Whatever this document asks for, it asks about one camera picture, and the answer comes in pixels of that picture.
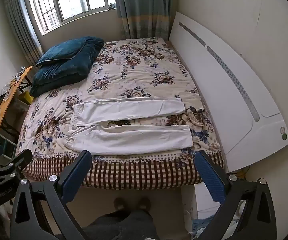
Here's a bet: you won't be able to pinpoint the white headboard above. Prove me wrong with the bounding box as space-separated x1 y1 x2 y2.
169 11 288 173

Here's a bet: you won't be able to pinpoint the orange table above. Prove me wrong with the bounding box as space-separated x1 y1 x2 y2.
0 66 33 133

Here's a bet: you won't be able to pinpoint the dark blue folded quilt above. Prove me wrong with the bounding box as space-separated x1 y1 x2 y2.
29 40 104 98

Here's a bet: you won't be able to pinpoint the light blue cloth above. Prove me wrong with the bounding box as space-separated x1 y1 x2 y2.
191 217 212 240

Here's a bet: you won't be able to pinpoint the brown slipper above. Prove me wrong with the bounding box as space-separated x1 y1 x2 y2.
114 197 130 211
136 197 151 211

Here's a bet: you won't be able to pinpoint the dark blue pillow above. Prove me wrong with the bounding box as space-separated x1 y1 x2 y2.
35 37 104 67

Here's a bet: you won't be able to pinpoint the floral blanket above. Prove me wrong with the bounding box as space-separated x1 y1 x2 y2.
15 37 225 189

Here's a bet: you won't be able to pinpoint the white bedside cabinet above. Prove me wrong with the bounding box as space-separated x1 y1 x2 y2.
180 182 224 233

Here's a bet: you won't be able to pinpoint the white pants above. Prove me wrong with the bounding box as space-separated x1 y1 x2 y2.
68 97 194 155

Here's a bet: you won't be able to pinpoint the person's legs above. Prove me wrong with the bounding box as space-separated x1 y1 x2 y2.
83 210 159 240

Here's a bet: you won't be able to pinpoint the grey-blue curtain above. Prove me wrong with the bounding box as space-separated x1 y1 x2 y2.
111 0 178 40
3 0 45 67

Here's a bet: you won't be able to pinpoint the window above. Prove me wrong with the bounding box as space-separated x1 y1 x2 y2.
25 0 117 34

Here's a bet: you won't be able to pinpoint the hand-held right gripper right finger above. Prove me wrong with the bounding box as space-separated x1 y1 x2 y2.
194 150 277 240

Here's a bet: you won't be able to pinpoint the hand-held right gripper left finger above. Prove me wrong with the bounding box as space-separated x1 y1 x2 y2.
9 150 92 240

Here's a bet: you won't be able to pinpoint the yellow box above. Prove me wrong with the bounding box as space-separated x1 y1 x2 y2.
19 91 33 105

